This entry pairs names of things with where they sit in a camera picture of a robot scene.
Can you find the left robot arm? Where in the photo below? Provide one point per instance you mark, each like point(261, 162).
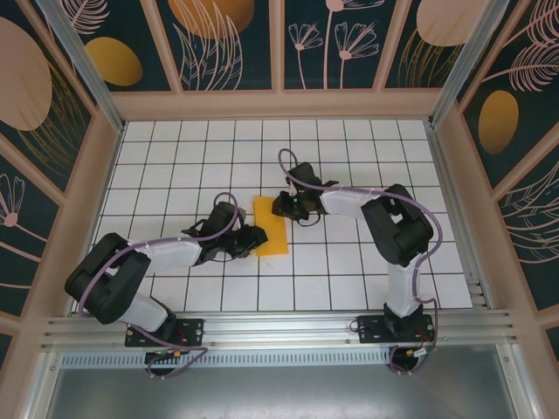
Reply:
point(105, 279)

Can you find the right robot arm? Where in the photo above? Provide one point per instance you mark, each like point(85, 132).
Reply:
point(393, 227)

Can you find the grey metal shelf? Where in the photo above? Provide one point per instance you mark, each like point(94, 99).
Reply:
point(279, 393)

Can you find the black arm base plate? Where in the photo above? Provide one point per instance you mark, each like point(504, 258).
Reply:
point(371, 329)
point(192, 331)

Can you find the long aluminium mounting rail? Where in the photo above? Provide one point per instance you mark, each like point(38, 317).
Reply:
point(279, 327)

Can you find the aluminium side rail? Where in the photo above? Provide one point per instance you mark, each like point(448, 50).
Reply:
point(454, 218)

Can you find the aluminium frame post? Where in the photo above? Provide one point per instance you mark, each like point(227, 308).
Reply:
point(83, 65)
point(463, 57)

